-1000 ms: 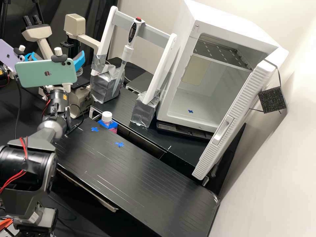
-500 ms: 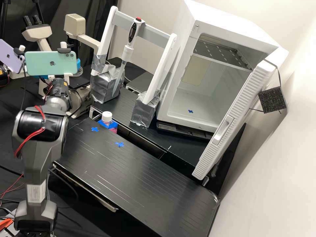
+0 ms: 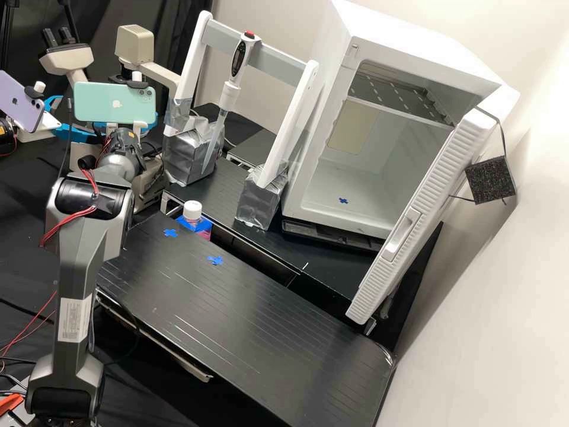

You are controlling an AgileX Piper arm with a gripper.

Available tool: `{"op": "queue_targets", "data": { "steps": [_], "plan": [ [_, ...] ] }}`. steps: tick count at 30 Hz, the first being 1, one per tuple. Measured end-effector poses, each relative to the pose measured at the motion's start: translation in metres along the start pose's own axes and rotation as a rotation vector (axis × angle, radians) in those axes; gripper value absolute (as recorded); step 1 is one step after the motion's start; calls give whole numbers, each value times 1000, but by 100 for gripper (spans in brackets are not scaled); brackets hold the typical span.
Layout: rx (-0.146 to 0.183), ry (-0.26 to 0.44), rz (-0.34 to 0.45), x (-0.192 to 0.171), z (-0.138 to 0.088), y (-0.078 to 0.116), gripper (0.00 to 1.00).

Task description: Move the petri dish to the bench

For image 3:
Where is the black cable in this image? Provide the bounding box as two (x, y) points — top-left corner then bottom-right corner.
(57, 98), (74, 180)

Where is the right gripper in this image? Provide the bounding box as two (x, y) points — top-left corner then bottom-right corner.
(55, 116), (158, 142)

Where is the small bottle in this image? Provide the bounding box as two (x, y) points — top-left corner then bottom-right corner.
(182, 200), (212, 241)

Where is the blue bottle holder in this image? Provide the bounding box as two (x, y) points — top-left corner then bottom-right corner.
(174, 215), (212, 241)

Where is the white incubator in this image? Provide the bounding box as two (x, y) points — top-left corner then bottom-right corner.
(280, 0), (521, 251)

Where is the incubator door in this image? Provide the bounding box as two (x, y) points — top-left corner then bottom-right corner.
(344, 106), (518, 326)

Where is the wrist camera phone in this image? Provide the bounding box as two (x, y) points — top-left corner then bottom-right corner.
(0, 70), (47, 133)
(72, 71), (158, 128)

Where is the right wrist camera phone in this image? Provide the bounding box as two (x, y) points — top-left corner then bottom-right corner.
(72, 71), (158, 128)

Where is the left wrist camera phone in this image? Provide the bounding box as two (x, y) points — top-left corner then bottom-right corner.
(0, 70), (47, 133)

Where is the black tray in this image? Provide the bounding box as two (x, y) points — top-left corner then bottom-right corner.
(280, 216), (388, 253)

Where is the pipette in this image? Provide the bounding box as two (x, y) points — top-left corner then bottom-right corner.
(202, 30), (263, 174)

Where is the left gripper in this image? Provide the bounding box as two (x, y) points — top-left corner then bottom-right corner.
(17, 94), (64, 144)

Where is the white pipette stand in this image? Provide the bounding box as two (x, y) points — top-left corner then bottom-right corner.
(162, 11), (321, 232)

